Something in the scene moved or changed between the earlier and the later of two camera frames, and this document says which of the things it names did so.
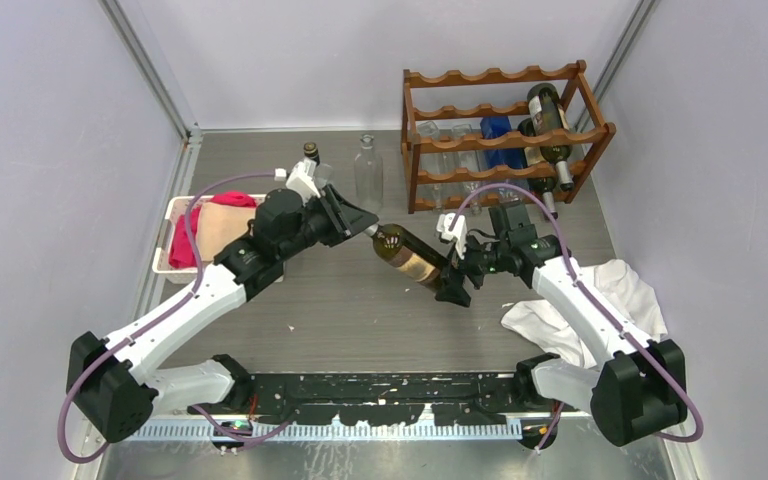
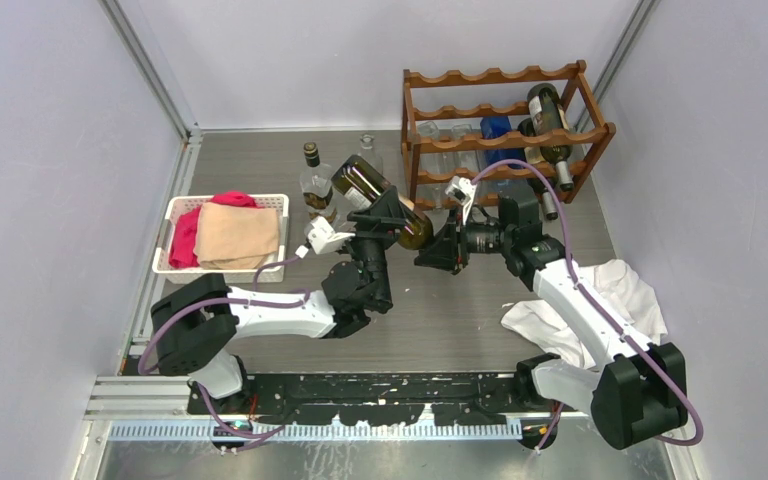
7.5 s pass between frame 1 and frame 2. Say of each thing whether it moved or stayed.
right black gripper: moved
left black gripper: moved
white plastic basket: stayed
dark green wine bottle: stayed
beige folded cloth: stayed
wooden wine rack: stayed
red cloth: stayed
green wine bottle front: stayed
